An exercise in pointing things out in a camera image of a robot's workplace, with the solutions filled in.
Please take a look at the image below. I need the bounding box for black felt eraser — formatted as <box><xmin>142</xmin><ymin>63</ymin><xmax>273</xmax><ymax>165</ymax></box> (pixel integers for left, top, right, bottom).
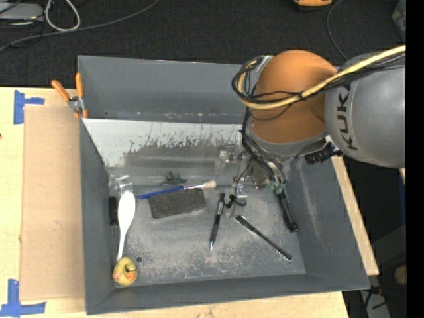
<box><xmin>147</xmin><ymin>187</ymin><xmax>207</xmax><ymax>220</ymax></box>

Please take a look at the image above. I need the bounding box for yellow rubber duck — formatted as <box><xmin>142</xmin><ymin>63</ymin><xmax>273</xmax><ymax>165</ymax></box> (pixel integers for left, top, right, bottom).
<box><xmin>111</xmin><ymin>256</ymin><xmax>138</xmax><ymax>287</ymax></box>

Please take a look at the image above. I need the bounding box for long black marker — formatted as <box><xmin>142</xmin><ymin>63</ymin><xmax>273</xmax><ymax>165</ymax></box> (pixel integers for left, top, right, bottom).
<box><xmin>277</xmin><ymin>188</ymin><xmax>299</xmax><ymax>233</ymax></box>

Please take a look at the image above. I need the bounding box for clear glass cup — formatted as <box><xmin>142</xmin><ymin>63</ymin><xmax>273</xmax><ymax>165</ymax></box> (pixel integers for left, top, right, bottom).
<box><xmin>113</xmin><ymin>174</ymin><xmax>134</xmax><ymax>195</ymax></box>

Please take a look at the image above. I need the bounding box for thin black flat tool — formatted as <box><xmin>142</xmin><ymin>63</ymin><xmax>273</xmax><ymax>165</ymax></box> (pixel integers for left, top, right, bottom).
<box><xmin>235</xmin><ymin>215</ymin><xmax>293</xmax><ymax>263</ymax></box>

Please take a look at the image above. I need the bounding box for blue handled brush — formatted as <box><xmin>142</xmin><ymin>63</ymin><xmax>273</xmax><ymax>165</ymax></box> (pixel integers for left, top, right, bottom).
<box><xmin>137</xmin><ymin>180</ymin><xmax>218</xmax><ymax>201</ymax></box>

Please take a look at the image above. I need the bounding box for white plastic spoon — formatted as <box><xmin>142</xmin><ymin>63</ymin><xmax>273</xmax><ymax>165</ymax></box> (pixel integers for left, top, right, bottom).
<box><xmin>116</xmin><ymin>190</ymin><xmax>137</xmax><ymax>262</ymax></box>

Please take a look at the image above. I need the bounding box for short black marker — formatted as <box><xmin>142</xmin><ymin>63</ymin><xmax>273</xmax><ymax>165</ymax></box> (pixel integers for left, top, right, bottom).
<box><xmin>109</xmin><ymin>195</ymin><xmax>119</xmax><ymax>227</ymax></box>

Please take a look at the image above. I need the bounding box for black cylinder on white bracket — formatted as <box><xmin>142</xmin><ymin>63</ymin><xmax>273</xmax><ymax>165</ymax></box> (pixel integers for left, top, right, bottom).
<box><xmin>303</xmin><ymin>135</ymin><xmax>343</xmax><ymax>166</ymax></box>

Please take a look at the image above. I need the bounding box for grey metal bin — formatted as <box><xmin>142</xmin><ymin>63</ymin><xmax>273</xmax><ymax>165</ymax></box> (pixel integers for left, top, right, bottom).
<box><xmin>77</xmin><ymin>54</ymin><xmax>372</xmax><ymax>315</ymax></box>

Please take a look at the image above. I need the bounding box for brown cardboard board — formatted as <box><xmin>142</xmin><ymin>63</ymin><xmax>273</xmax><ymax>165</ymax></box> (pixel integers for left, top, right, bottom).
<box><xmin>18</xmin><ymin>104</ymin><xmax>87</xmax><ymax>303</ymax></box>

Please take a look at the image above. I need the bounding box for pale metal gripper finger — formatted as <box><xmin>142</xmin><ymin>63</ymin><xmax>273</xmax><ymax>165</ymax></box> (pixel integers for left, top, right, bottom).
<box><xmin>227</xmin><ymin>184</ymin><xmax>248</xmax><ymax>219</ymax></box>
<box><xmin>214</xmin><ymin>144</ymin><xmax>239</xmax><ymax>176</ymax></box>

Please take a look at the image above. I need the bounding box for black pen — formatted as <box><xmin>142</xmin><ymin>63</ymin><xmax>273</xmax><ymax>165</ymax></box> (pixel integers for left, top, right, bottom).
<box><xmin>209</xmin><ymin>192</ymin><xmax>227</xmax><ymax>252</ymax></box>

